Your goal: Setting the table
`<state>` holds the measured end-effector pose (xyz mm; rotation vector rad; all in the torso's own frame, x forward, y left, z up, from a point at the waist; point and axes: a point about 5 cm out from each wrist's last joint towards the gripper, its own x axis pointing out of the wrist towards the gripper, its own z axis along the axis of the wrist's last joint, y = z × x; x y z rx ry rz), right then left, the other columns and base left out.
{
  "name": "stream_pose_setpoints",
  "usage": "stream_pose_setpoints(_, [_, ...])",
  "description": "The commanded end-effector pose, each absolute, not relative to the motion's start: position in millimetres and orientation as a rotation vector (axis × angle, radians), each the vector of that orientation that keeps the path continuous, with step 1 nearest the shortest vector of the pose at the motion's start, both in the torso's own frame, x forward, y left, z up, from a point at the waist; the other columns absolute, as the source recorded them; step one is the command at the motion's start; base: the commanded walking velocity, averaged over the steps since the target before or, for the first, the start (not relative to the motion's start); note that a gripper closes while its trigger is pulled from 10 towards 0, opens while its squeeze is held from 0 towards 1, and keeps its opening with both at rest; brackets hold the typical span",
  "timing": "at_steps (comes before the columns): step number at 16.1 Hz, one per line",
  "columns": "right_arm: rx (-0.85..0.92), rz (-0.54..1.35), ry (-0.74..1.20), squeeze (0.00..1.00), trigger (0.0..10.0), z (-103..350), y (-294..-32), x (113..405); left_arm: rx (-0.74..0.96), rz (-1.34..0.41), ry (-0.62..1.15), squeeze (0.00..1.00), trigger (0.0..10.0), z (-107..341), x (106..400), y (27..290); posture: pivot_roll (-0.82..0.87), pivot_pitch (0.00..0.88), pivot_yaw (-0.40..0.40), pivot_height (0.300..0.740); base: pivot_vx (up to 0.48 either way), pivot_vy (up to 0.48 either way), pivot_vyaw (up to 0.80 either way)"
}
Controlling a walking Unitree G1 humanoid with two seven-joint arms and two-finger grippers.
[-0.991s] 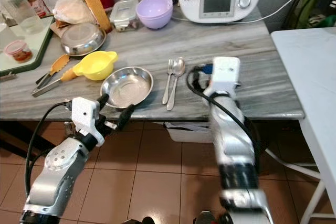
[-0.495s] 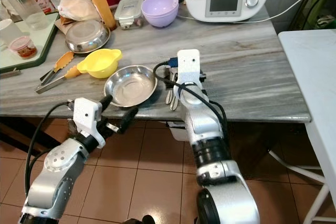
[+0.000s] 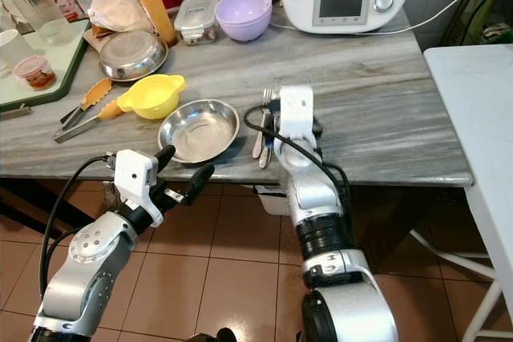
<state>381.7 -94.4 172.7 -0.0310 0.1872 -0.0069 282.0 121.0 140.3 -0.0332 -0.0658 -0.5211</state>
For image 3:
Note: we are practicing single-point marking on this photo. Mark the stainless steel fork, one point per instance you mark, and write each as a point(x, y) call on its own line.
point(260, 122)

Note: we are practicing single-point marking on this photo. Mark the stainless steel spoon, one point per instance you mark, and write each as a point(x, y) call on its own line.
point(266, 158)

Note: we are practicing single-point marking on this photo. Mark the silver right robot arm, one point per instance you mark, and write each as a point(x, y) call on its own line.
point(329, 222)

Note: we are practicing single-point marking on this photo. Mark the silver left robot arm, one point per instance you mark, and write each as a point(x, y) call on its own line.
point(92, 266)

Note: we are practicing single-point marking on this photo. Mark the round stainless steel plate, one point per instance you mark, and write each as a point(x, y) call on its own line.
point(199, 130)
point(133, 55)

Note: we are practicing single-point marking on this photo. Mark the white box under counter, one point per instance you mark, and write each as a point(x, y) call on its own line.
point(276, 200)

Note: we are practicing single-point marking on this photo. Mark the steel tongs with orange tips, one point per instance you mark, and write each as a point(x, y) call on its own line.
point(86, 114)

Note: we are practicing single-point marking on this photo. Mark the purple plastic bowl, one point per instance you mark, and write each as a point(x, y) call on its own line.
point(243, 15)

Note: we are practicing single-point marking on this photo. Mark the grey wood-grain counter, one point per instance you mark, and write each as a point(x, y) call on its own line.
point(377, 118)

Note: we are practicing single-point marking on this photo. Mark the clear lidded food container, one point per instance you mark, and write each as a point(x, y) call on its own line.
point(196, 19)

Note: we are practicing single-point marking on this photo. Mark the orange sauce squeeze bottle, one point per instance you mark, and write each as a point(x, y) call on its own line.
point(156, 12)

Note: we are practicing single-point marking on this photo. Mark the black left robot foot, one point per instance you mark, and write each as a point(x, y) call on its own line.
point(214, 335)

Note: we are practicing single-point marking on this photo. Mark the plastic bag of bread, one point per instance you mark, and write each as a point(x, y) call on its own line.
point(119, 12)

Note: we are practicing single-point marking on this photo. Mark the small jar with pink lid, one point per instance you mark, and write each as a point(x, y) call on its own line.
point(36, 73)

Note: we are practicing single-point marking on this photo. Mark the green rimmed tray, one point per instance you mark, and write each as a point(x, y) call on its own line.
point(16, 95)

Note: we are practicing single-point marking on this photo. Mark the white mug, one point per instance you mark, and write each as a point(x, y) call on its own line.
point(12, 47)

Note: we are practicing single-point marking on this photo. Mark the clear plastic water bottle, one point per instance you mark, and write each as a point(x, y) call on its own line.
point(40, 2)

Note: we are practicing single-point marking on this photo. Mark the white folding table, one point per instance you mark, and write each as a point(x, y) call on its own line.
point(473, 118)

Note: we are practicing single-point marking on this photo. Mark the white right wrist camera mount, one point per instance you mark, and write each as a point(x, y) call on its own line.
point(298, 114)

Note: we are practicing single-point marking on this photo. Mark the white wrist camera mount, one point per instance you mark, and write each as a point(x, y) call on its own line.
point(135, 175)
point(298, 114)

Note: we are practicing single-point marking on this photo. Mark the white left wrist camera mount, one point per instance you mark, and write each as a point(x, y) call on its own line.
point(135, 175)

